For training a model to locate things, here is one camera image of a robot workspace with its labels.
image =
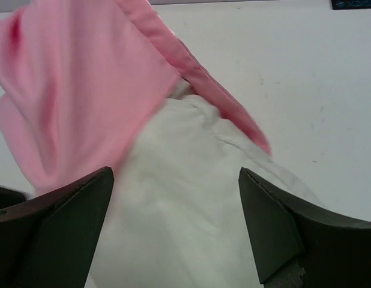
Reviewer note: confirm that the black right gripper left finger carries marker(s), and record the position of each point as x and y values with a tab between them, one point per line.
50	240

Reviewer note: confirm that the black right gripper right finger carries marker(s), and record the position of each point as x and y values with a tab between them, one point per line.
299	244

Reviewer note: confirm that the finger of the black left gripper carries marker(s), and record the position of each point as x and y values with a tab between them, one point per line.
10	197

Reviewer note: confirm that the white pillow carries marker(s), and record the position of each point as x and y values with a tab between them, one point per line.
175	217

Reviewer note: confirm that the pink fabric pillowcase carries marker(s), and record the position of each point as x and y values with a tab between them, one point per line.
80	78

